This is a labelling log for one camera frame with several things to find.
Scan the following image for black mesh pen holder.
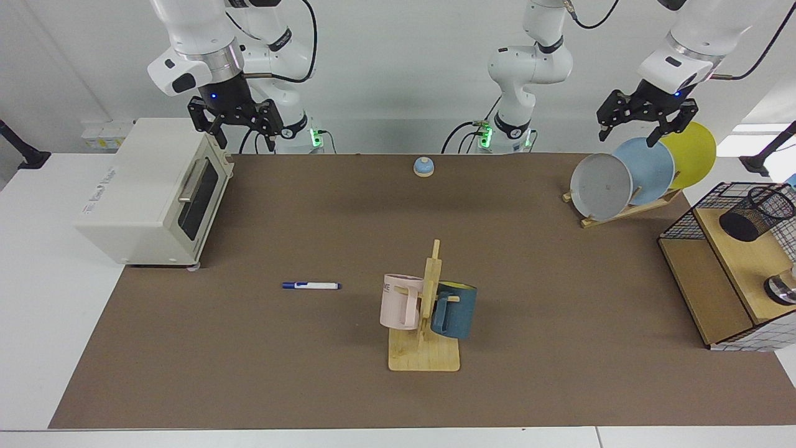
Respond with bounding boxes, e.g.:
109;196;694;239
719;185;796;243

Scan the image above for light blue plate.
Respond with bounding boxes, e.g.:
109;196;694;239
613;136;676;206

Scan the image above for yellow plate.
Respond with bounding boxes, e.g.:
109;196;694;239
658;121;717;190

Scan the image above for grey plate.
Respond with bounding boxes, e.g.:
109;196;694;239
570;152;634;222

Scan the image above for wooden plate rack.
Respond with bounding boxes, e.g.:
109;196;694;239
562;187;683;229

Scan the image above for pale toaster oven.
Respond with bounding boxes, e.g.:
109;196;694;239
75;117;235;270

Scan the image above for white socket box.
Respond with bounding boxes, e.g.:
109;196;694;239
81;120;134;151

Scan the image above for silver black round object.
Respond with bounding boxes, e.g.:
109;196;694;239
764;264;796;307

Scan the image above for pink mug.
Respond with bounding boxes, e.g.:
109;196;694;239
379;273;425;330

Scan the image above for brown table cloth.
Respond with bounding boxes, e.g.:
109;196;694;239
49;152;796;430

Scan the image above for dark teal mug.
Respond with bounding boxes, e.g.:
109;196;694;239
430;281;478;340

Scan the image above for wooden cup stand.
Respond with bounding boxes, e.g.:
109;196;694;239
388;239;461;373

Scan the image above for black arm base cables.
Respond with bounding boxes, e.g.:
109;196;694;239
238;121;338;154
441;96;501;154

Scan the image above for wire basket with wooden floor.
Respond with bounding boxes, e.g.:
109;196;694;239
658;180;796;352

